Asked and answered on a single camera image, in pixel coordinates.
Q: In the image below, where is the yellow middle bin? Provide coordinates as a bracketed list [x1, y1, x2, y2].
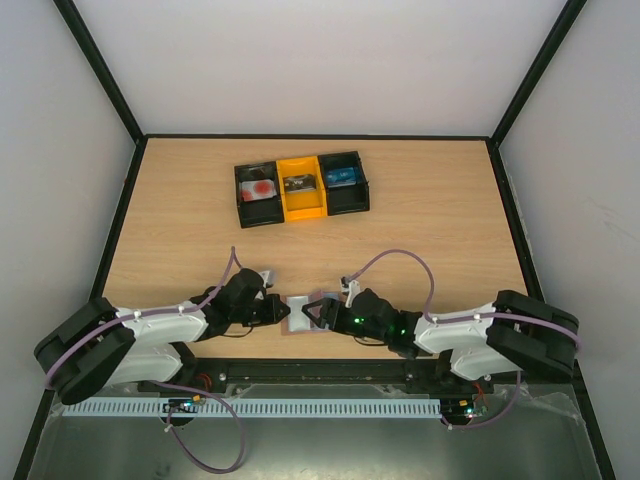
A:
[276, 156, 328, 223]

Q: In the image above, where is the black enclosure frame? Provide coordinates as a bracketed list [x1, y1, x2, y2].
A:
[12, 0, 617, 480]

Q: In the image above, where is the right black bin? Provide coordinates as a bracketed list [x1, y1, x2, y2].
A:
[318, 151, 370, 216]

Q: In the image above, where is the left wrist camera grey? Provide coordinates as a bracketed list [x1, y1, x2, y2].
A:
[259, 270, 276, 289]

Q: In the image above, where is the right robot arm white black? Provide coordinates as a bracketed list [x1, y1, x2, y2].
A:
[301, 288, 580, 392]

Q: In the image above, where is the left black bin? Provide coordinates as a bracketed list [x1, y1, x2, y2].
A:
[234, 161, 284, 228]

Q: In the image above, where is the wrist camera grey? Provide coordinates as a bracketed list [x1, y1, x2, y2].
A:
[259, 270, 276, 289]
[340, 276, 361, 308]

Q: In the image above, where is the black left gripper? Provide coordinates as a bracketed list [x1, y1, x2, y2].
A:
[232, 294, 291, 327]

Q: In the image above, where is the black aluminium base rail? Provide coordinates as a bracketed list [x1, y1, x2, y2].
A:
[49, 354, 581, 399]

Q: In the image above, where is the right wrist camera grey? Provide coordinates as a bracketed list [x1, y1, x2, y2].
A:
[340, 276, 361, 308]

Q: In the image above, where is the light blue slotted cable duct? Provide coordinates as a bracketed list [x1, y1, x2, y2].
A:
[57, 397, 441, 419]

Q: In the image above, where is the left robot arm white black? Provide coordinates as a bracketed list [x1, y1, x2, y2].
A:
[34, 268, 290, 405]

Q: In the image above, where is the black bin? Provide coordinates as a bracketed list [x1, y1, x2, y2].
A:
[318, 151, 370, 216]
[234, 161, 284, 228]

